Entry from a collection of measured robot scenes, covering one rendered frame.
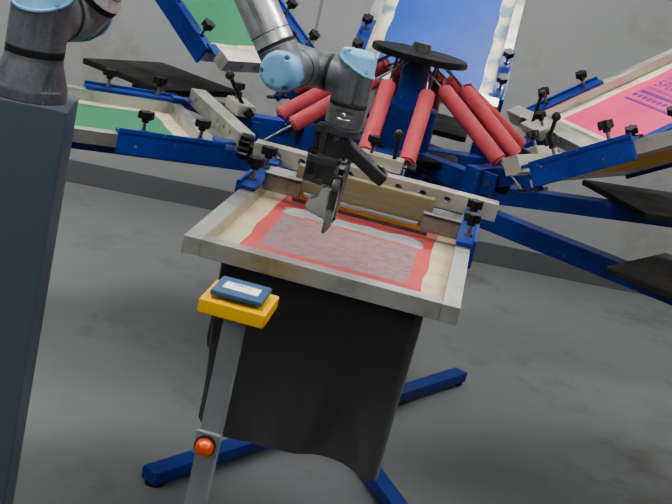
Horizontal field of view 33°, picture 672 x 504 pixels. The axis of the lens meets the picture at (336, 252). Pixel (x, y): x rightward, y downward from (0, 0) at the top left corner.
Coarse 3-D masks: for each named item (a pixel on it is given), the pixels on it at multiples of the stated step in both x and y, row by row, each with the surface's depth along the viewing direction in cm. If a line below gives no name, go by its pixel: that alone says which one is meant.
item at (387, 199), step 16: (352, 176) 289; (352, 192) 288; (368, 192) 287; (384, 192) 287; (400, 192) 286; (368, 208) 288; (384, 208) 288; (400, 208) 287; (416, 208) 286; (432, 208) 286
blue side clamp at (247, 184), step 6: (246, 174) 287; (258, 174) 294; (264, 174) 295; (240, 180) 280; (246, 180) 285; (258, 180) 288; (240, 186) 280; (246, 186) 280; (252, 186) 281; (258, 186) 284; (234, 192) 281
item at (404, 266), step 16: (368, 224) 289; (352, 240) 272; (368, 240) 275; (384, 240) 278; (432, 240) 289; (336, 256) 256; (352, 256) 259; (368, 256) 262; (384, 256) 265; (400, 256) 268; (416, 256) 271; (352, 272) 248; (368, 272) 250; (384, 272) 253; (400, 272) 256; (416, 272) 259; (416, 288) 247
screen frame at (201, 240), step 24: (240, 192) 277; (264, 192) 295; (216, 216) 252; (192, 240) 234; (216, 240) 236; (240, 264) 234; (264, 264) 233; (288, 264) 233; (312, 264) 235; (456, 264) 259; (336, 288) 232; (360, 288) 231; (384, 288) 231; (456, 288) 242; (408, 312) 231; (432, 312) 230; (456, 312) 230
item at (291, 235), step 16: (304, 208) 290; (256, 224) 266; (272, 224) 269; (288, 224) 272; (304, 224) 276; (320, 224) 279; (256, 240) 254; (272, 240) 257; (288, 240) 260; (304, 240) 263; (320, 240) 266; (336, 240) 269; (288, 256) 248; (304, 256) 251; (320, 256) 254
